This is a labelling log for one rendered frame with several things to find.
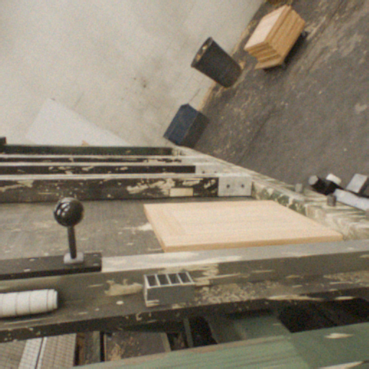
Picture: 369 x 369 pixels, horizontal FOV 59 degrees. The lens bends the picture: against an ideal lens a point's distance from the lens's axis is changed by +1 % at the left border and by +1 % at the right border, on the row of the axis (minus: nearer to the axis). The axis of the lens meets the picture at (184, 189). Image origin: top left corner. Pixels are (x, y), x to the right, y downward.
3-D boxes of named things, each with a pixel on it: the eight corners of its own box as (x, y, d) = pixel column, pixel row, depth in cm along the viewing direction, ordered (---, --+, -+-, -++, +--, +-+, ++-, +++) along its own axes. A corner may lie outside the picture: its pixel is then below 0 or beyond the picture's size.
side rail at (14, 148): (171, 162, 239) (171, 147, 237) (5, 161, 211) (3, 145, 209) (169, 161, 247) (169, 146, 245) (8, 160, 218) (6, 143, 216)
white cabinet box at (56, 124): (182, 178, 471) (47, 96, 403) (161, 211, 476) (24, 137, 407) (174, 170, 528) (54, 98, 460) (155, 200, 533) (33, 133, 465)
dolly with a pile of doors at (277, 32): (314, 27, 351) (287, 2, 337) (287, 70, 355) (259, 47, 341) (284, 39, 408) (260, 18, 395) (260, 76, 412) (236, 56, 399)
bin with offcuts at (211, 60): (249, 60, 478) (215, 32, 457) (230, 91, 482) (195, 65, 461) (236, 65, 527) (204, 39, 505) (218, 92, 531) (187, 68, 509)
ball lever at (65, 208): (87, 274, 48) (83, 212, 40) (60, 277, 47) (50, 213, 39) (87, 254, 51) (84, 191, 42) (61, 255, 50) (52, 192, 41)
